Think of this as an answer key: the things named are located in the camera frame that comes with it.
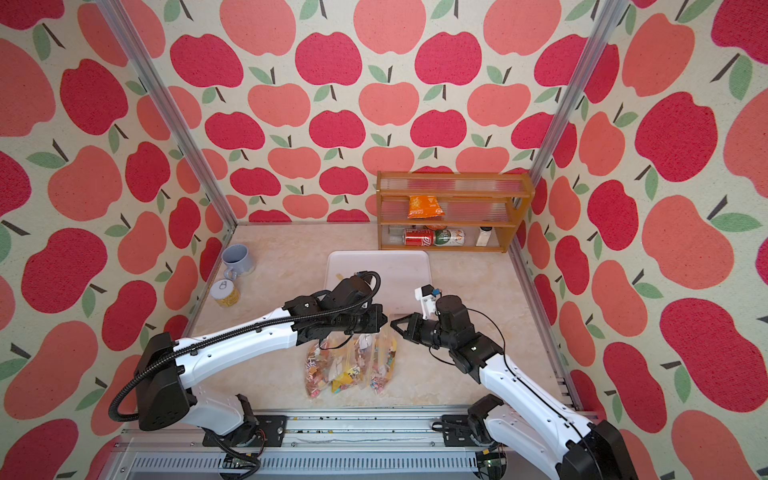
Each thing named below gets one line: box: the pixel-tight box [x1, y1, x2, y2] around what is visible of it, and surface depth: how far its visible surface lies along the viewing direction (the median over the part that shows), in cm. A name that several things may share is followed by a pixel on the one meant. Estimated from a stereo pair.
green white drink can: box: [434, 229, 466, 246], surface depth 110 cm
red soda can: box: [403, 228, 435, 247], surface depth 110 cm
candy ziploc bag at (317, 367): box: [305, 345, 333, 399], surface depth 82 cm
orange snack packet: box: [408, 195, 445, 219], surface depth 103 cm
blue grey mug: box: [221, 244, 252, 281], surface depth 101 cm
